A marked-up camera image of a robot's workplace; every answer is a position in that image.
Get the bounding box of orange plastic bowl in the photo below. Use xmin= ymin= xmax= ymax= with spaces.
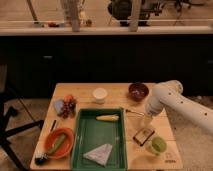
xmin=44 ymin=127 xmax=74 ymax=159

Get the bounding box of dark red bowl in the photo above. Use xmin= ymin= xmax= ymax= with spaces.
xmin=128 ymin=82 xmax=149 ymax=101

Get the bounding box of green cucumber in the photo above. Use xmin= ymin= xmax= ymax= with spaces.
xmin=47 ymin=134 xmax=66 ymax=155

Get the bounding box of red grape bunch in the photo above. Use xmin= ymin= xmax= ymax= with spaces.
xmin=61 ymin=98 xmax=77 ymax=118

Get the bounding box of black pen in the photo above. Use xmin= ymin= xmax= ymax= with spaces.
xmin=50 ymin=120 xmax=57 ymax=132

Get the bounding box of wooden table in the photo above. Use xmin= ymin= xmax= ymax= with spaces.
xmin=34 ymin=83 xmax=183 ymax=171

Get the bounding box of black office chair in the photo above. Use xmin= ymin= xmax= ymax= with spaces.
xmin=0 ymin=64 xmax=45 ymax=171

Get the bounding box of silver metal fork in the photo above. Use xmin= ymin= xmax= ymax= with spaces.
xmin=125 ymin=109 xmax=144 ymax=116

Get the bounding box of orange fruit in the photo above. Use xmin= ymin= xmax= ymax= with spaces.
xmin=64 ymin=94 xmax=74 ymax=103

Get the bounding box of white cup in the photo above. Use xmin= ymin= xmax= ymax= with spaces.
xmin=92 ymin=88 xmax=108 ymax=104

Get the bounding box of grey folded cloth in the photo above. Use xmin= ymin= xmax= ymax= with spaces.
xmin=83 ymin=144 xmax=112 ymax=166

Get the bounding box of brown wooden box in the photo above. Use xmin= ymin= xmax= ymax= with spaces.
xmin=133 ymin=128 xmax=155 ymax=146

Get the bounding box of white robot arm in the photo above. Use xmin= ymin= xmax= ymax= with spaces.
xmin=145 ymin=80 xmax=213 ymax=136

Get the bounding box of green plastic tray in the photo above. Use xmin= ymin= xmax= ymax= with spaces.
xmin=70 ymin=108 xmax=128 ymax=171

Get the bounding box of green cup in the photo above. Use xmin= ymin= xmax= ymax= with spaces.
xmin=149 ymin=137 xmax=167 ymax=155

